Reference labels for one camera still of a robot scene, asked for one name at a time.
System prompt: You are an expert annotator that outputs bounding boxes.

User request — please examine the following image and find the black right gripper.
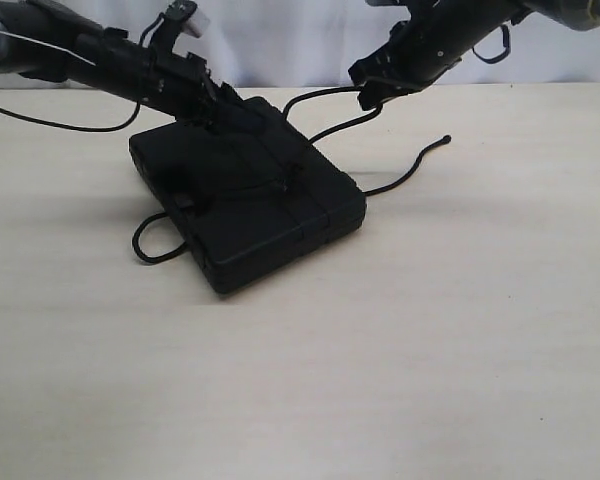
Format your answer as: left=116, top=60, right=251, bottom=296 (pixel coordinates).
left=348, top=21, right=460, bottom=110

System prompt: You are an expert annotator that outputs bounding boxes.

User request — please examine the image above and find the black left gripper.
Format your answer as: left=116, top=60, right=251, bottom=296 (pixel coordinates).
left=129, top=43, right=270, bottom=136

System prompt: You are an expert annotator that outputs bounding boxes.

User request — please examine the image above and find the black plastic carrying case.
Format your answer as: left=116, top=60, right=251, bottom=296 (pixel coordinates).
left=129, top=103, right=367, bottom=294

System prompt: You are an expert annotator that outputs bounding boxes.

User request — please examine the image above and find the black cord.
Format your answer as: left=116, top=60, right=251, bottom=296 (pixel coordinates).
left=130, top=85, right=452, bottom=264

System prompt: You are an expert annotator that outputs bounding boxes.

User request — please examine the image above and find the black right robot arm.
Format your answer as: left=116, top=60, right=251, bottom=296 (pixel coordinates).
left=348, top=0, right=600, bottom=111

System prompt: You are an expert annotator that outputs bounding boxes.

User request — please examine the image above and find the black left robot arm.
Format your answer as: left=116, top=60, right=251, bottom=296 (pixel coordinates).
left=0, top=1, right=266, bottom=134

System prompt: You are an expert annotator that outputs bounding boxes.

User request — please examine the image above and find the white backdrop curtain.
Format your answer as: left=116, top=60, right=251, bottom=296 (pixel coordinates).
left=0, top=0, right=600, bottom=92

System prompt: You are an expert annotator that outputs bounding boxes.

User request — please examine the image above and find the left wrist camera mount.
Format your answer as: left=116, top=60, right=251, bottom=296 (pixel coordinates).
left=139, top=0, right=211, bottom=52

